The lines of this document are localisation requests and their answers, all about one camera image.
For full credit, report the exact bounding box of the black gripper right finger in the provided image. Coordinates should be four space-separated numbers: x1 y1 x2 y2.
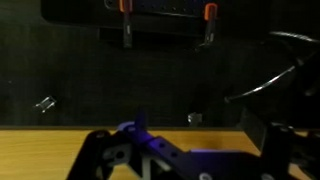
263 122 320 180

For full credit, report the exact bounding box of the orange black bar clamp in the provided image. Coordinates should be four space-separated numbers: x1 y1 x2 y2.
199 2 219 48
118 0 134 49

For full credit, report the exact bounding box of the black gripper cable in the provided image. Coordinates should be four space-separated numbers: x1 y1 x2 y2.
223 30 320 105

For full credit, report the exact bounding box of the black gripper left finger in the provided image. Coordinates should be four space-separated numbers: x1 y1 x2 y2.
65 129 134 180

